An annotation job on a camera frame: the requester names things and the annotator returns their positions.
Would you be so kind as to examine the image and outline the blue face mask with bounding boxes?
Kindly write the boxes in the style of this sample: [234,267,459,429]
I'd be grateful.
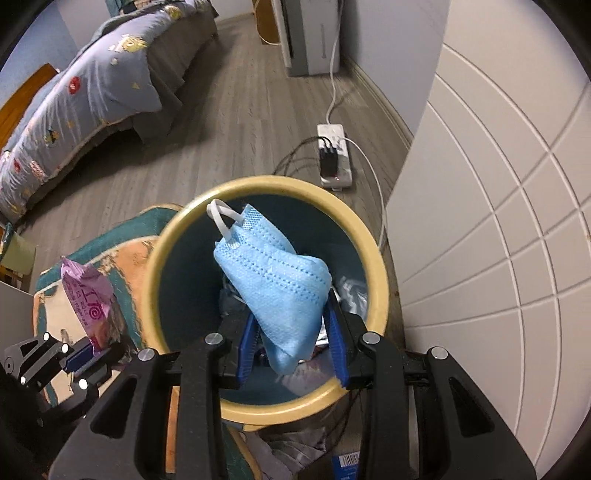
[205,198,332,376]

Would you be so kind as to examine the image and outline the black cables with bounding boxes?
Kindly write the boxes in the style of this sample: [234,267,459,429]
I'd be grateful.
[272,138,324,179]

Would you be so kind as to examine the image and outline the green round tin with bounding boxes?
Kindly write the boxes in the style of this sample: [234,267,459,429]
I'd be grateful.
[0,224,37,282]

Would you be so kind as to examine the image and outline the black plug adapter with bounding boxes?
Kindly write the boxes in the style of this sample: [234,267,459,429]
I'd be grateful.
[318,137,341,179]

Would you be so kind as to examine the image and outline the bed with blue quilt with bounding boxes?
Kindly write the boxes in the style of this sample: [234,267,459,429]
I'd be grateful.
[0,0,213,218]

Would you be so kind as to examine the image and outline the cream looped cable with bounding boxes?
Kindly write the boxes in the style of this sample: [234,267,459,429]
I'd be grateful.
[255,0,280,46]

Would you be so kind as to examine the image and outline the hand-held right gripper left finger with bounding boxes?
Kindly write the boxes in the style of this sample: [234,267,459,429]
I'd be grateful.
[48,311,262,480]

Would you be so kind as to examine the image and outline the white charging cable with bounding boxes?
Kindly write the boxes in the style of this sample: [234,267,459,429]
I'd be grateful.
[344,138,388,250]

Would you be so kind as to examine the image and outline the white air purifier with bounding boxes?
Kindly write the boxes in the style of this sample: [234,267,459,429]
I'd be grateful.
[272,0,343,78]

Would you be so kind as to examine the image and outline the pink plastic packet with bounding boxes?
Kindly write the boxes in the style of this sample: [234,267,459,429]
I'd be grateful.
[60,257,122,356]

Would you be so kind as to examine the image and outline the brown wooden cabinet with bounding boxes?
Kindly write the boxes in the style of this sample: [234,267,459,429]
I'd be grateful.
[252,0,283,46]

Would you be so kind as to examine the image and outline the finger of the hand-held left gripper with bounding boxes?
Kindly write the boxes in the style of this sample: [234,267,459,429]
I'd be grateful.
[2,332,96,387]
[76,343,127,408]

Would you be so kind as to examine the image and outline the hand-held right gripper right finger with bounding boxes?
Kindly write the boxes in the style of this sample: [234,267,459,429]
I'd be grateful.
[323,291,539,480]

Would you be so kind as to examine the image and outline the white panelled wardrobe door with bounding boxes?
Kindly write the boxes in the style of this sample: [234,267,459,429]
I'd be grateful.
[385,44,591,480]

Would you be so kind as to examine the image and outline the silver foil wrapper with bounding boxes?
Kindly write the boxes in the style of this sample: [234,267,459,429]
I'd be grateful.
[330,274,370,324]

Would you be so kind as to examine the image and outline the grey crumpled plastic bag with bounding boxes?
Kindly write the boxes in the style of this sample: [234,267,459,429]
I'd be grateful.
[247,427,334,480]

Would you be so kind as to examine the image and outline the yellow rimmed teal trash can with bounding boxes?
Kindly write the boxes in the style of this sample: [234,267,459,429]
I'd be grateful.
[147,176,391,424]

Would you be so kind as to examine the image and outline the wooden bed headboard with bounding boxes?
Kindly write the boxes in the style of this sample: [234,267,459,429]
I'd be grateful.
[0,63,59,151]

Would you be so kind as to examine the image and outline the white power strip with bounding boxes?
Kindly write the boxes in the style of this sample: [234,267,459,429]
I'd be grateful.
[317,123,356,191]

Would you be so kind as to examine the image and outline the teal orange patterned mat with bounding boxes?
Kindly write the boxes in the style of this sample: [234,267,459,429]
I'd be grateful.
[32,203,259,480]

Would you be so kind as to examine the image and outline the blue barcode packet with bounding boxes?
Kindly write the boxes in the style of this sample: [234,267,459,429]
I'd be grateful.
[330,450,363,480]

